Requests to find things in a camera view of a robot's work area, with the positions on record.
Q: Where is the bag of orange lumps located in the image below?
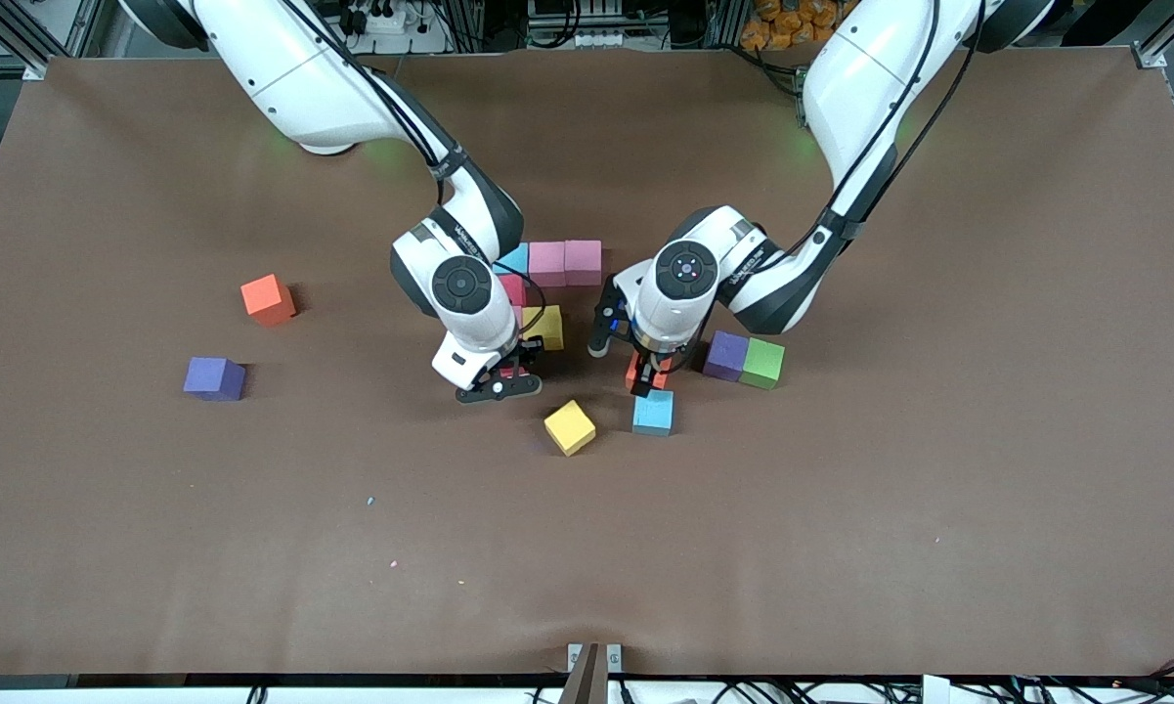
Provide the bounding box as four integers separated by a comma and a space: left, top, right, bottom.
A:
740, 0, 847, 52

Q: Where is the green foam cube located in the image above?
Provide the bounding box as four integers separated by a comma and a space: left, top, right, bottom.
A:
740, 337, 786, 391

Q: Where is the silver aluminium frame strut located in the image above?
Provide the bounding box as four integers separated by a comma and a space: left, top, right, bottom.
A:
1134, 0, 1174, 69
0, 0, 52, 81

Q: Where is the white power strip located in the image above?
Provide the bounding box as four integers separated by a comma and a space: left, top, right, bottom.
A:
337, 0, 451, 55

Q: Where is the purple foam cube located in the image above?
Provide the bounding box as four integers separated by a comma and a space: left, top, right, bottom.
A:
183, 356, 247, 403
702, 330, 750, 383

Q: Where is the orange foam cube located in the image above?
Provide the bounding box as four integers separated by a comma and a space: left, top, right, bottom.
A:
240, 274, 297, 328
626, 354, 672, 394

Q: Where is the camera mount post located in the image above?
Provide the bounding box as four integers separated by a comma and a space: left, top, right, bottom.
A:
559, 642, 624, 704

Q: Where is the white table frame rail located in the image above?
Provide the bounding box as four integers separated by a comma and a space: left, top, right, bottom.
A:
0, 675, 1174, 704

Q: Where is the brown table cover sheet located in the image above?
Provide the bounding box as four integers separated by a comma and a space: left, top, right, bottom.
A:
0, 47, 1174, 678

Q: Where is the yellow foam cube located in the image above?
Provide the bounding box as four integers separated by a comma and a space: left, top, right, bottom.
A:
521, 305, 565, 352
544, 399, 597, 458

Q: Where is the pink foam cube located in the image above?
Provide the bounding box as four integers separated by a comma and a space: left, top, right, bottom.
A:
529, 242, 568, 288
565, 240, 604, 287

